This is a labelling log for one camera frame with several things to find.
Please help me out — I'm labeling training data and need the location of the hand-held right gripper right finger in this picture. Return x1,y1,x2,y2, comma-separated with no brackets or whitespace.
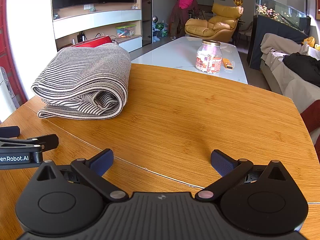
195,149,293,202

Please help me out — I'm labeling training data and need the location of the black fish tank stand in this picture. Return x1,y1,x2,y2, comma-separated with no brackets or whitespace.
247,15,312,70

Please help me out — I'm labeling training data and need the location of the white coffee table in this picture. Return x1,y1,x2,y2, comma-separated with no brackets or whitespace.
131,36,248,85

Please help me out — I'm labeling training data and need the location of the yellow lounge chair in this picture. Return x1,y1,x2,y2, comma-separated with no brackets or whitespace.
184,3,244,43

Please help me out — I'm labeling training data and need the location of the dark tall cabinet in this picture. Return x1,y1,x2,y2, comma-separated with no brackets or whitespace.
141,0,153,47

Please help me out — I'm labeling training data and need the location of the white wooden TV cabinet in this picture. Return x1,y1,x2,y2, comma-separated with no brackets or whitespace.
51,0,143,53

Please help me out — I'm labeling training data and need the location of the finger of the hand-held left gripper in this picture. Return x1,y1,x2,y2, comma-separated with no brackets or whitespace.
0,126,20,138
26,134,59,151

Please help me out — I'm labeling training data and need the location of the clear toy storage box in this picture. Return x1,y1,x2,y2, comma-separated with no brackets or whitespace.
115,24,137,38

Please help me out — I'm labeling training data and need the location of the red plastic frame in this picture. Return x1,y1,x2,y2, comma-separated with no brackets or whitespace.
0,0,27,105

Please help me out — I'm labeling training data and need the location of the beige sofa blanket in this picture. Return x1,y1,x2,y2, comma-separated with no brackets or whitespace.
260,33,320,98

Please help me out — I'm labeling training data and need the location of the white folded stand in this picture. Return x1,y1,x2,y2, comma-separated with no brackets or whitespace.
0,66,18,117

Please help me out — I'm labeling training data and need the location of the red fuzzy coat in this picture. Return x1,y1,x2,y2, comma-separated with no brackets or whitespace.
300,102,320,163

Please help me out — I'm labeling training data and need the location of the grey sofa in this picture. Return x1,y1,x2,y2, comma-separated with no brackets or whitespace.
260,32,320,155

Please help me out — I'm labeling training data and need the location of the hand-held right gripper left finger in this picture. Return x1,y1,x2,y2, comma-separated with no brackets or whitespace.
31,149,129,202

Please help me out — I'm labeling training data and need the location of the black jacket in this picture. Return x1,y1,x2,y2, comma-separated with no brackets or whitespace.
283,52,320,88

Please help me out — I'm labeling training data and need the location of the glass fish tank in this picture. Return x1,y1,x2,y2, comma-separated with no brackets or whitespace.
254,0,312,34

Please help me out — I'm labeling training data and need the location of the clear jar with pink contents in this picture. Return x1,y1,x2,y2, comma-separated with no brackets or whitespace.
195,39,223,74

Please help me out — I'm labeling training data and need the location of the small orange case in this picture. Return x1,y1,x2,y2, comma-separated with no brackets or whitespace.
222,58,235,70

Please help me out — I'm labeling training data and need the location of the black white striped shirt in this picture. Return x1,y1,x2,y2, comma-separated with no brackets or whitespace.
31,42,132,120

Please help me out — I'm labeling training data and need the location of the red suitcase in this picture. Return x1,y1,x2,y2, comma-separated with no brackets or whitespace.
71,35,113,48

